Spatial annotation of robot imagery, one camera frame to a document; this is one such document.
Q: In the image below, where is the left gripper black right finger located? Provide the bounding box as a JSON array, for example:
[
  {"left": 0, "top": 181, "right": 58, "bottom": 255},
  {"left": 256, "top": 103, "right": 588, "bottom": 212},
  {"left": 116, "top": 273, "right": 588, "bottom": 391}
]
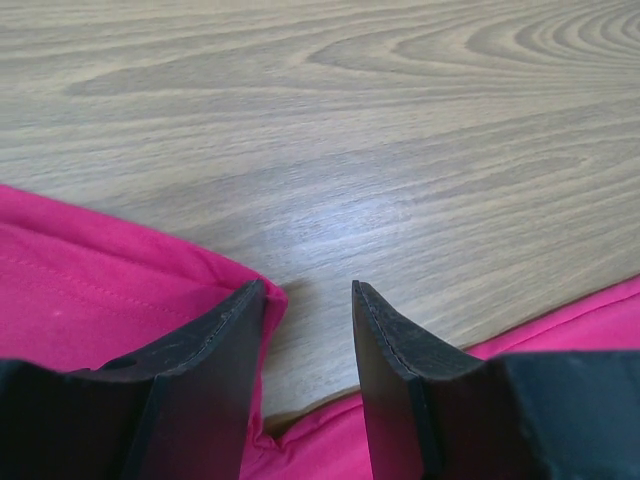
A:
[{"left": 352, "top": 281, "right": 639, "bottom": 479}]

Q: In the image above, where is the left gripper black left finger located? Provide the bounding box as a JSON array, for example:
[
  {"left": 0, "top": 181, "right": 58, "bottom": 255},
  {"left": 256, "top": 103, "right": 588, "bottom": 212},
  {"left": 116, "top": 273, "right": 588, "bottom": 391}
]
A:
[{"left": 1, "top": 280, "right": 265, "bottom": 479}]

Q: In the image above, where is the magenta red t-shirt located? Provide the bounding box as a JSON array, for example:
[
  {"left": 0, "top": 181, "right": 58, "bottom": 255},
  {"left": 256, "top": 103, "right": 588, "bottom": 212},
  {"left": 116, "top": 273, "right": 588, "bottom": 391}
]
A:
[{"left": 0, "top": 182, "right": 640, "bottom": 480}]

